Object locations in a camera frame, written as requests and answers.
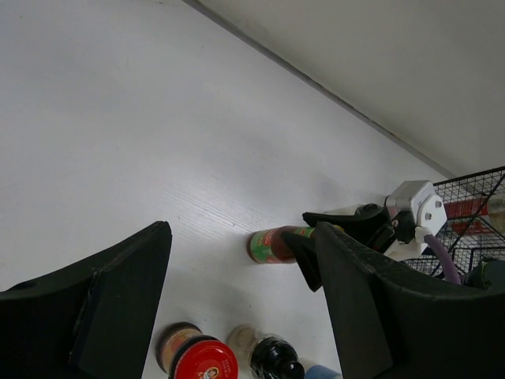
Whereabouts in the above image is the blue-band silver-top shaker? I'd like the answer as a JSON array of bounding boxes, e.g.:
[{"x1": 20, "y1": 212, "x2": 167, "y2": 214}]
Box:
[{"x1": 304, "y1": 364, "x2": 342, "y2": 379}]

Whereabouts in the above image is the tall red-label sauce bottle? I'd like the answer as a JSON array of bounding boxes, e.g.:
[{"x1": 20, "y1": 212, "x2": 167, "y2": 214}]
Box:
[{"x1": 445, "y1": 195, "x2": 504, "y2": 235}]

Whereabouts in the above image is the green-label chili sauce bottle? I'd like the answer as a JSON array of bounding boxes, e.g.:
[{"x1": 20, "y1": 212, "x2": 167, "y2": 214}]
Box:
[{"x1": 246, "y1": 226, "x2": 315, "y2": 265}]

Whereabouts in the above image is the black-cap white spice bottle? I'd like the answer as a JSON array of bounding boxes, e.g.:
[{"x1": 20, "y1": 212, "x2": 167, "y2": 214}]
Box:
[{"x1": 226, "y1": 324, "x2": 305, "y2": 379}]

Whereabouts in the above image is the red-lid sauce jar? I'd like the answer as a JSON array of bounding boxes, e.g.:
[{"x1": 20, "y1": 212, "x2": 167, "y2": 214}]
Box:
[{"x1": 155, "y1": 322, "x2": 239, "y2": 379}]

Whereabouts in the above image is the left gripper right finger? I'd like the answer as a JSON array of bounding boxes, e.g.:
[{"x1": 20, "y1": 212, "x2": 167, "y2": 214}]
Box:
[{"x1": 316, "y1": 223, "x2": 504, "y2": 378}]

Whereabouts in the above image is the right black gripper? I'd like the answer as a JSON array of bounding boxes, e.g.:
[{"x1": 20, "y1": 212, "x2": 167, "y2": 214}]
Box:
[{"x1": 281, "y1": 203, "x2": 416, "y2": 292}]

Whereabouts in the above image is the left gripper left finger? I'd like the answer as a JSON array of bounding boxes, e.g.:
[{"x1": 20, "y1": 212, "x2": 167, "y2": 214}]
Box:
[{"x1": 1, "y1": 221, "x2": 172, "y2": 378}]

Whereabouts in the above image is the black wire basket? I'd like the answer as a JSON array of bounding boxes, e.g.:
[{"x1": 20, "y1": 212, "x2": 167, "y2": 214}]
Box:
[{"x1": 402, "y1": 165, "x2": 505, "y2": 285}]

